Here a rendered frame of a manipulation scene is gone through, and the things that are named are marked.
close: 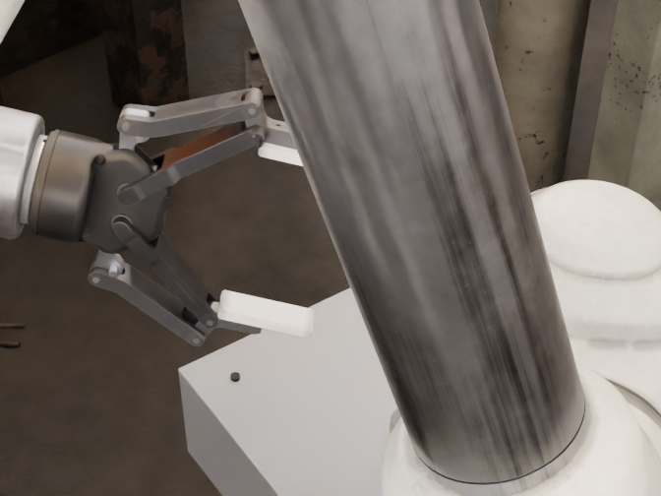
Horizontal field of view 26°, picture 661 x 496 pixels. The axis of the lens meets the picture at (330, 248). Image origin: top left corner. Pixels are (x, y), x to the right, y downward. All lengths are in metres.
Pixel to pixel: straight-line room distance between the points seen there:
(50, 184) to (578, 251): 0.35
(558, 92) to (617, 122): 0.10
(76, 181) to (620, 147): 1.05
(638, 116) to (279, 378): 0.79
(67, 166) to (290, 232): 1.01
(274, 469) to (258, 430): 0.04
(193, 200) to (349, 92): 1.43
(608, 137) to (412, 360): 1.21
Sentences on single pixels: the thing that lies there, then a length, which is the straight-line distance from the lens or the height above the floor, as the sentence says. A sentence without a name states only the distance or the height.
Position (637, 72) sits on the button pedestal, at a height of 0.28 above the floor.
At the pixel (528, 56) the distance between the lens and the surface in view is 1.89.
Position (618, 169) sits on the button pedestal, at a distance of 1.92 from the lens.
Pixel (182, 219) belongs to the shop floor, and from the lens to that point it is 1.99.
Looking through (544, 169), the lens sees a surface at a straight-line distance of 2.02.
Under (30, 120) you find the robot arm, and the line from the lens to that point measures 1.00.
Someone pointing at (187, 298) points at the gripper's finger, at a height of 0.62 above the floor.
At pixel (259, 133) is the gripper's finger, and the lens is 0.96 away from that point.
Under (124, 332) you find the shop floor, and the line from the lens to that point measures 1.86.
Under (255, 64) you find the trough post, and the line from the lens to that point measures 2.24.
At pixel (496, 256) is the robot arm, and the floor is 0.90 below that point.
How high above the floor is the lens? 1.38
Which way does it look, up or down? 45 degrees down
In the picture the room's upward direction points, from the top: straight up
